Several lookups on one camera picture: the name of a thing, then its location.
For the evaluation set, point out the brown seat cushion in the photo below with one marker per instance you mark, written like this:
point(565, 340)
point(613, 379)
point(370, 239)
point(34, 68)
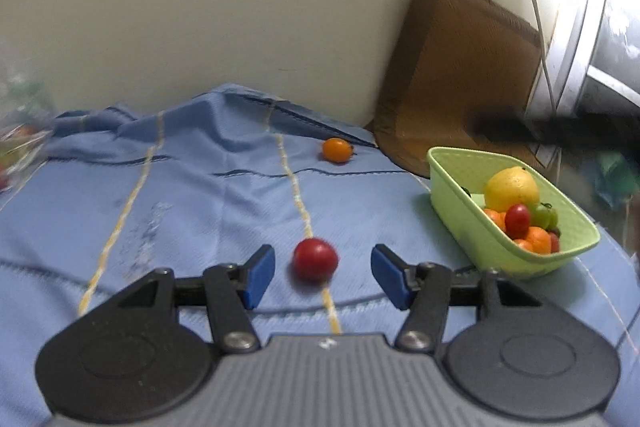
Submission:
point(450, 72)

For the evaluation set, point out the blue striped blanket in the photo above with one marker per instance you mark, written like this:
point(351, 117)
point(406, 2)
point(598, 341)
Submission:
point(175, 207)

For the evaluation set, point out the yellow lemon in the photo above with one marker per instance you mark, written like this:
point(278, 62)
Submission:
point(512, 189)

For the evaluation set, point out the dark red fruit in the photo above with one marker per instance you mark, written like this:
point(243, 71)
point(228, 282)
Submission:
point(554, 242)

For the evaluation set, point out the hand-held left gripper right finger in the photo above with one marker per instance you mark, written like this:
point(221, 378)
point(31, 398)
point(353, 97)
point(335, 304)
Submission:
point(390, 277)

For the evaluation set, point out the light green plastic basket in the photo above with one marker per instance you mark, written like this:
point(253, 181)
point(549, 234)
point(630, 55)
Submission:
point(450, 187)

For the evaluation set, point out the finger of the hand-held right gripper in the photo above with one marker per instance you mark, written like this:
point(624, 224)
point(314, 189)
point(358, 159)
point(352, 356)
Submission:
point(505, 129)

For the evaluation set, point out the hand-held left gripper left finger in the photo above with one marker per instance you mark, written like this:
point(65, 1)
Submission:
point(260, 277)

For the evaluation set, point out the small orange tomato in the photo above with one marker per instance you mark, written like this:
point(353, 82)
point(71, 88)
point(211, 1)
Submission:
point(338, 150)

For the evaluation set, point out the mandarin orange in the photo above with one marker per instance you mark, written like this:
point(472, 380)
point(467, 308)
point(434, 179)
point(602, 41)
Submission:
point(494, 218)
point(539, 241)

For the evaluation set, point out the clear plastic bag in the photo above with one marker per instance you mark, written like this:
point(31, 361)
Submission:
point(22, 132)

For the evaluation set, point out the green tomato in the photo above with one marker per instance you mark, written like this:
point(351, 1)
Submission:
point(546, 217)

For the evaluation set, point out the metal window frame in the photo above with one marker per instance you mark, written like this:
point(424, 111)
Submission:
point(575, 42)

